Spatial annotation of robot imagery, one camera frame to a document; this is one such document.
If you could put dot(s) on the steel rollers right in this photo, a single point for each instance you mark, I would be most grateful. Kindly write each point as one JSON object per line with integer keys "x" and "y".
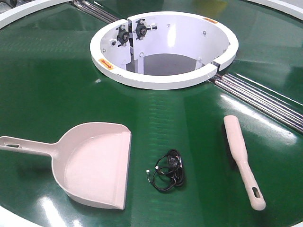
{"x": 265, "y": 102}

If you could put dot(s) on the black bearing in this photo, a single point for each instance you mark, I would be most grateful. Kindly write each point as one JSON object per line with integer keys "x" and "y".
{"x": 123, "y": 36}
{"x": 142, "y": 29}

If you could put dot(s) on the steel rollers top left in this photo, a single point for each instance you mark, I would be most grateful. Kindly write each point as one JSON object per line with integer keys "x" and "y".
{"x": 94, "y": 10}

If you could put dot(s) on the white rim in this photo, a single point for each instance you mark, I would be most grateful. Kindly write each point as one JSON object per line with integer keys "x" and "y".
{"x": 291, "y": 7}
{"x": 23, "y": 10}

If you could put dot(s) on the black bearing right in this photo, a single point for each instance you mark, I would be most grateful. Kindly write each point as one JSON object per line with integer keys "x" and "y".
{"x": 142, "y": 29}

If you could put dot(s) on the pink hand brush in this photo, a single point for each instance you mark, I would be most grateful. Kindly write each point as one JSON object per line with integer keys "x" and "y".
{"x": 239, "y": 153}

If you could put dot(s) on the black bearing left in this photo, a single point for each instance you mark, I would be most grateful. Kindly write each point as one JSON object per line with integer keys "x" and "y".
{"x": 123, "y": 36}

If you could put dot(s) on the white outer rim left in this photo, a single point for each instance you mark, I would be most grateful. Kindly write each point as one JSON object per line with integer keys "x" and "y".
{"x": 23, "y": 10}

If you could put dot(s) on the white outer rim right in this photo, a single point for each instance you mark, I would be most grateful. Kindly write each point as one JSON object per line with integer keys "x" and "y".
{"x": 291, "y": 7}

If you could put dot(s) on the white inner ring guard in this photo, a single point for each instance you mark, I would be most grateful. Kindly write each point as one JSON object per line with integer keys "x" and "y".
{"x": 211, "y": 44}

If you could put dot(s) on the pink plastic dustpan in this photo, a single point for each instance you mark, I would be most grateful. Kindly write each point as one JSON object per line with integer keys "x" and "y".
{"x": 89, "y": 162}

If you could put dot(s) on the steel rollers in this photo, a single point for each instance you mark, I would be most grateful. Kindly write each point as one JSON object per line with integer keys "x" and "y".
{"x": 94, "y": 10}
{"x": 265, "y": 102}

